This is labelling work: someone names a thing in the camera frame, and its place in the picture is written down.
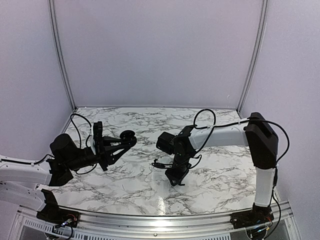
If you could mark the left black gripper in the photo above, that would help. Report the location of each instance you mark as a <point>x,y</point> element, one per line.
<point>102,158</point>

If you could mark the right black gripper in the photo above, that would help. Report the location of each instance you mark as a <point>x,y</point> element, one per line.
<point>177,178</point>

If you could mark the black earbud charging case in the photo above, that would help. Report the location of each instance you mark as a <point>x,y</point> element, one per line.
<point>128,137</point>

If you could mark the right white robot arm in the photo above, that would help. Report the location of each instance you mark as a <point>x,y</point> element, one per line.
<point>254,132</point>

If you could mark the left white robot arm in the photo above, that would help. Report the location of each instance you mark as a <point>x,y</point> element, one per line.
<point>58,171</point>

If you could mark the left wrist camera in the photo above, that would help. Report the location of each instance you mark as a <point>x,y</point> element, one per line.
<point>96,136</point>

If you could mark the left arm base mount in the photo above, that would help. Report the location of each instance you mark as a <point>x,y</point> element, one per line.
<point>52,213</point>

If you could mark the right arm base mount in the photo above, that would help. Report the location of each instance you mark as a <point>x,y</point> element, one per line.
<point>257,215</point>

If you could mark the aluminium front frame rail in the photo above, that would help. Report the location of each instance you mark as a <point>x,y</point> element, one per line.
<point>106,226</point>

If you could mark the left aluminium corner post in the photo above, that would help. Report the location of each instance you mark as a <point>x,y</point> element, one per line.
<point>59,53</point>

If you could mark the aluminium corner post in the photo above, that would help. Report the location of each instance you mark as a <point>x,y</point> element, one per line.
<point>255,54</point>
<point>59,53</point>

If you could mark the right aluminium corner post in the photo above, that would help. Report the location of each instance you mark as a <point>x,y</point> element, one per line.
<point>255,54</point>

